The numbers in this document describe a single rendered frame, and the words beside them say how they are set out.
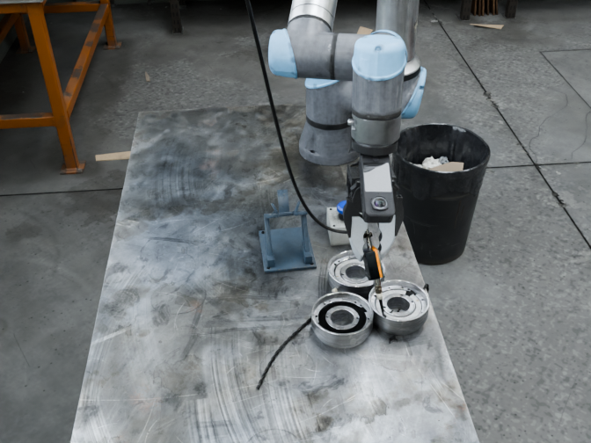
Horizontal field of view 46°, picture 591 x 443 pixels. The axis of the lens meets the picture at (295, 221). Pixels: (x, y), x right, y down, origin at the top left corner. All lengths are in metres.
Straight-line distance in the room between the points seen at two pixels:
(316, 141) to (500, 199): 1.51
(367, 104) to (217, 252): 0.50
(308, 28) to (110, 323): 0.61
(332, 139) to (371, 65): 0.62
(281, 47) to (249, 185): 0.51
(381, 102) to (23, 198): 2.33
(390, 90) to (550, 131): 2.60
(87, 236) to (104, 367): 1.68
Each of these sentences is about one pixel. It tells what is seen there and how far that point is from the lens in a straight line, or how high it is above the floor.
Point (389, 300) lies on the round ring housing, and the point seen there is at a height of 0.83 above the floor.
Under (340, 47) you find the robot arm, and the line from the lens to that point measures 1.13.
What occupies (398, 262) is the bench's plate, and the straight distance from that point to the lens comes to 1.37.
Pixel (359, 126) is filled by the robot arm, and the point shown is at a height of 1.16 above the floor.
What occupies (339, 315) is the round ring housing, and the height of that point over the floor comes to 0.82.
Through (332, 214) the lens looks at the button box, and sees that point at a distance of 1.41.
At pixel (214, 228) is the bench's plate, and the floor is 0.80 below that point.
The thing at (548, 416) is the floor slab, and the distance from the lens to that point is 2.23.
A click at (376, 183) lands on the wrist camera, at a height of 1.09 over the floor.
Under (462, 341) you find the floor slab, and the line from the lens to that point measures 2.36.
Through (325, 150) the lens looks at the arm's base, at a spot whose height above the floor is 0.84.
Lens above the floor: 1.67
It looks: 37 degrees down
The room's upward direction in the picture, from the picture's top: 1 degrees counter-clockwise
